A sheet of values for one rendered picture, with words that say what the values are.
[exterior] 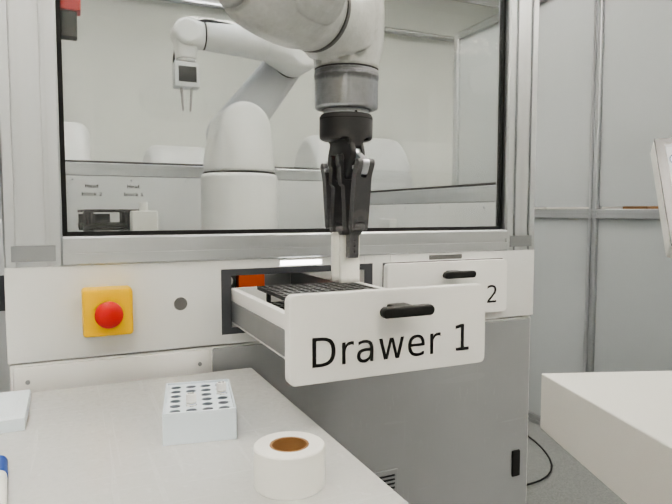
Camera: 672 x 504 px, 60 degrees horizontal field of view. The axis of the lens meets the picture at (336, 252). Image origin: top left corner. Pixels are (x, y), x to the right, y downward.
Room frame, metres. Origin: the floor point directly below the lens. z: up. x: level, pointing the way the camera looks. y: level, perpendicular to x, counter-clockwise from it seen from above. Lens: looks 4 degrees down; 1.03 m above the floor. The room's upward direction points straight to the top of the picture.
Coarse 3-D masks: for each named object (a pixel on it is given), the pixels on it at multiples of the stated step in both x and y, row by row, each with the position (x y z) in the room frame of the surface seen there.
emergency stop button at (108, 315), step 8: (104, 304) 0.85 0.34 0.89; (112, 304) 0.85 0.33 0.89; (96, 312) 0.84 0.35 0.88; (104, 312) 0.85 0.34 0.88; (112, 312) 0.85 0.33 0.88; (120, 312) 0.86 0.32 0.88; (96, 320) 0.84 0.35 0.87; (104, 320) 0.85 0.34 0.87; (112, 320) 0.85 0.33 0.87; (120, 320) 0.86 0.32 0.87
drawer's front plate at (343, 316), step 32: (384, 288) 0.76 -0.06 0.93; (416, 288) 0.76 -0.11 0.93; (448, 288) 0.78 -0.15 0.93; (480, 288) 0.80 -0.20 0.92; (288, 320) 0.69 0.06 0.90; (320, 320) 0.70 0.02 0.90; (352, 320) 0.72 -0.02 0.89; (384, 320) 0.74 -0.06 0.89; (416, 320) 0.76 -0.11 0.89; (448, 320) 0.78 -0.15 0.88; (480, 320) 0.80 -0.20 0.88; (288, 352) 0.69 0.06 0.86; (320, 352) 0.70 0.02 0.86; (352, 352) 0.72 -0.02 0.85; (416, 352) 0.76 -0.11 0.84; (448, 352) 0.78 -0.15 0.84; (480, 352) 0.80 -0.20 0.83
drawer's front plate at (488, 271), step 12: (396, 264) 1.11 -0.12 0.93; (408, 264) 1.12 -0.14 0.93; (420, 264) 1.14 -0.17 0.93; (432, 264) 1.15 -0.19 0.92; (444, 264) 1.16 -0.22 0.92; (456, 264) 1.17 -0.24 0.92; (468, 264) 1.18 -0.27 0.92; (480, 264) 1.20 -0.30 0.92; (492, 264) 1.21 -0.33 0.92; (504, 264) 1.22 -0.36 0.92; (384, 276) 1.12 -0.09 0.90; (396, 276) 1.11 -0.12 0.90; (408, 276) 1.12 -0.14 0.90; (420, 276) 1.14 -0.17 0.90; (432, 276) 1.15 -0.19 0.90; (480, 276) 1.20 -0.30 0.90; (492, 276) 1.21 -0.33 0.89; (504, 276) 1.22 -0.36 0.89; (492, 288) 1.21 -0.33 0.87; (504, 288) 1.22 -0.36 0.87; (504, 300) 1.22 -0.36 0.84
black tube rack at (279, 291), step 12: (264, 288) 0.97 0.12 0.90; (276, 288) 0.97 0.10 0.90; (288, 288) 0.98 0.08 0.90; (300, 288) 0.97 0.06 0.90; (312, 288) 0.98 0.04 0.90; (324, 288) 0.97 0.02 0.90; (336, 288) 0.98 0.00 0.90; (348, 288) 0.97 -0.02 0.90; (360, 288) 0.98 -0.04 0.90; (372, 288) 0.97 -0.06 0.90
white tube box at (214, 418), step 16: (176, 384) 0.77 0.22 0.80; (192, 384) 0.77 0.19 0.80; (208, 384) 0.77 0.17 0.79; (176, 400) 0.71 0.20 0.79; (208, 400) 0.71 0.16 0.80; (224, 400) 0.71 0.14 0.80; (176, 416) 0.65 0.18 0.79; (192, 416) 0.66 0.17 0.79; (208, 416) 0.66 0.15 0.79; (224, 416) 0.67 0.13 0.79; (176, 432) 0.65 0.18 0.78; (192, 432) 0.66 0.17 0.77; (208, 432) 0.66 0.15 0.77; (224, 432) 0.67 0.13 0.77
